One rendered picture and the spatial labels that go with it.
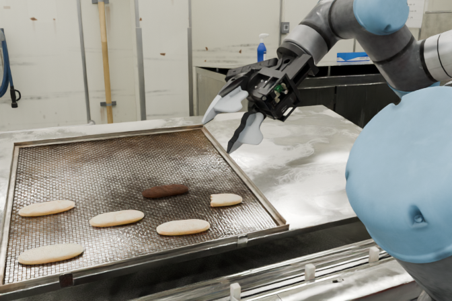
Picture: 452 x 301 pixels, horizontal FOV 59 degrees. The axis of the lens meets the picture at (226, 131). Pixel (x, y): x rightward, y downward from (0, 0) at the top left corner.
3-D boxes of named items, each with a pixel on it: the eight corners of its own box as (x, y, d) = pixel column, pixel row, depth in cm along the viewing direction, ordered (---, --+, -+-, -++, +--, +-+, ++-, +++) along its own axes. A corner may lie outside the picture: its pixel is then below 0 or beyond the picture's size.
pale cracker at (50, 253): (16, 268, 63) (15, 262, 63) (19, 252, 66) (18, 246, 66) (83, 257, 66) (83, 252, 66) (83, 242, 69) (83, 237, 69)
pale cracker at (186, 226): (157, 238, 72) (157, 232, 71) (155, 224, 75) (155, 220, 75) (211, 232, 74) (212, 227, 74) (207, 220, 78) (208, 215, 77)
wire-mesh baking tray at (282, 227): (-8, 295, 58) (-10, 287, 58) (14, 147, 100) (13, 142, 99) (288, 230, 77) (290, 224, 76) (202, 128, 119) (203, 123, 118)
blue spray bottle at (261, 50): (257, 66, 288) (257, 33, 283) (256, 65, 295) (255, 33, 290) (270, 65, 289) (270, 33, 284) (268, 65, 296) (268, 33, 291)
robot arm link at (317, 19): (352, -22, 70) (322, -12, 78) (314, 20, 68) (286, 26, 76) (374, 13, 73) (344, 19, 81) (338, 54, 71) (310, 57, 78)
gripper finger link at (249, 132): (242, 162, 68) (267, 114, 68) (222, 150, 73) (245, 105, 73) (253, 167, 70) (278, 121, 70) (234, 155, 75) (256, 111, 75)
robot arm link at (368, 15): (430, 25, 64) (379, 33, 74) (395, -32, 60) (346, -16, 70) (403, 60, 62) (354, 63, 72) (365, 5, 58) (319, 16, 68)
